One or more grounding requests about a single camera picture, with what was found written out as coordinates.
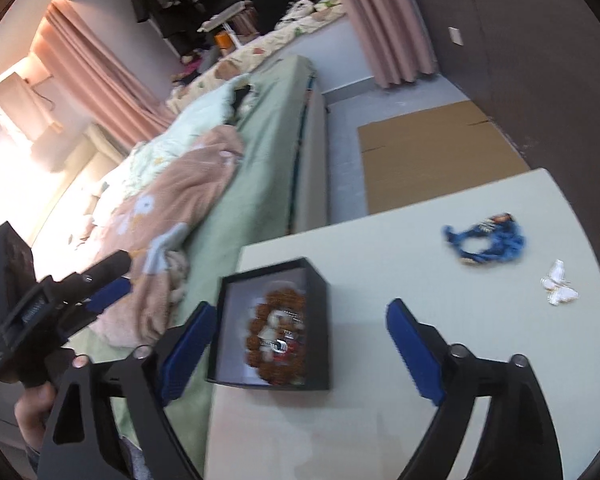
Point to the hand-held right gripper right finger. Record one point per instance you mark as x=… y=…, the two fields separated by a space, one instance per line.
x=415 y=355

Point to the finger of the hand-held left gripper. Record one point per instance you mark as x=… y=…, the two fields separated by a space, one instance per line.
x=110 y=292
x=105 y=270

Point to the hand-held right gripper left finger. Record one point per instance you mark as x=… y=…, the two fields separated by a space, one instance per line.
x=190 y=355

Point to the black square gift box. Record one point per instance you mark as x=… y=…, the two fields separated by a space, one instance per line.
x=321 y=310

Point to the white butterfly hair clip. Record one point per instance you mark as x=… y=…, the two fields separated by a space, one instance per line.
x=560 y=290

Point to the person's left hand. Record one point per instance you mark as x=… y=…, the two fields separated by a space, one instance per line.
x=32 y=412

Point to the white table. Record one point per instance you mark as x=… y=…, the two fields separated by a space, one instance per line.
x=405 y=270

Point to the cream headboard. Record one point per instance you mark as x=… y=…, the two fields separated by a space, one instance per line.
x=80 y=180

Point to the pink floral blanket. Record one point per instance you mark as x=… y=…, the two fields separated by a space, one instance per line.
x=180 y=210

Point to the light green quilt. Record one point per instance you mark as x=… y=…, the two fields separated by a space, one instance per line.
x=195 y=120

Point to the hanging beige cloth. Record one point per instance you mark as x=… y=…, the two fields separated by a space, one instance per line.
x=22 y=110

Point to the bed with green sheet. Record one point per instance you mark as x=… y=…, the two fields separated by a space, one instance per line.
x=265 y=160

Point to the pink curtain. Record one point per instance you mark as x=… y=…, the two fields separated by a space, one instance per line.
x=380 y=20
x=95 y=75

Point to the flat brown cardboard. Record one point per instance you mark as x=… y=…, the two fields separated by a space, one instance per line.
x=430 y=160

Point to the pile of stuffed toys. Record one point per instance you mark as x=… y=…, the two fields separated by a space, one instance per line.
x=187 y=65

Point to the orange box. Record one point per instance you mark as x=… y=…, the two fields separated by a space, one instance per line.
x=223 y=40

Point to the printed window seat cushion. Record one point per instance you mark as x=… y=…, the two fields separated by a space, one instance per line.
x=260 y=50

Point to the white folding rack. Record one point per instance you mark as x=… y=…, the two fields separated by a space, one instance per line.
x=225 y=17

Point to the black bag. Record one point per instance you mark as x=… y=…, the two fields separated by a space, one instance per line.
x=275 y=5

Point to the white and black plush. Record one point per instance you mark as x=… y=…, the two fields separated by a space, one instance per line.
x=300 y=10

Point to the white wall switch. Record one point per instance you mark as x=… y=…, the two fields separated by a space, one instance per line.
x=455 y=35

